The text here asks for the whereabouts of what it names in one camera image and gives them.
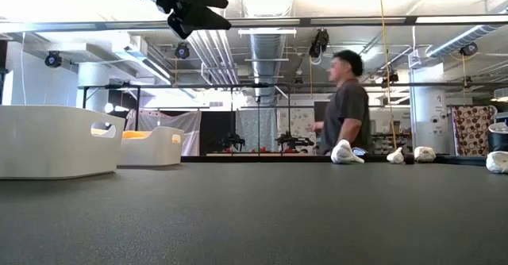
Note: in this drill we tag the large white garlic bulb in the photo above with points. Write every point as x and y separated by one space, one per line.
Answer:
347 154

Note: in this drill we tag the small white garlic bulb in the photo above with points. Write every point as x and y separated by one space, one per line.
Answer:
395 156

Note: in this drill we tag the small purple sweet potato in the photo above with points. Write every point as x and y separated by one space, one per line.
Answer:
409 159

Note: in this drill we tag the background black robot arm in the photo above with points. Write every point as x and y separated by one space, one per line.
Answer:
294 141
232 142

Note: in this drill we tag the grey cloth curtain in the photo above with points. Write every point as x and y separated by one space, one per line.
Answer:
186 126

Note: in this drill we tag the overhead light bar beam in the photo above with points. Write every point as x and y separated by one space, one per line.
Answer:
305 21

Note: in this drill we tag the blue-grey patterned curtain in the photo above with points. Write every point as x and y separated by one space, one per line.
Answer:
248 126

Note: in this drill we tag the white plastic basket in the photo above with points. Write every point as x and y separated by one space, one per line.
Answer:
151 152
51 146

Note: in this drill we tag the white floral curtain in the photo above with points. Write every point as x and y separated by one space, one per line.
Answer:
299 122

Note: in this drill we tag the black monitor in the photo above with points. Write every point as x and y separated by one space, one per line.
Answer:
319 112

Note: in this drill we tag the person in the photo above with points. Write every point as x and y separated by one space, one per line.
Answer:
347 106

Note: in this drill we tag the black table mat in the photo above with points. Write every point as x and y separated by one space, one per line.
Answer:
254 217

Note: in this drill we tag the cluttered storage shelf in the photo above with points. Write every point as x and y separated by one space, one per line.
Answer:
383 144

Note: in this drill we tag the white round column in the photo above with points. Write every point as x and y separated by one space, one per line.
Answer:
428 114

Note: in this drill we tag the brown dotted curtain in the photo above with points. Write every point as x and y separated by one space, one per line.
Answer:
472 130

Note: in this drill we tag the black trash bin white liner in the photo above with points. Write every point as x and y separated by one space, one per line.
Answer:
498 140

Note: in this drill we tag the ribbed silver ventilation duct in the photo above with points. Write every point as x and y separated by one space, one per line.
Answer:
266 58

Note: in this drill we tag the slim silver ventilation duct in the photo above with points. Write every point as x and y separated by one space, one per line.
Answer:
464 38

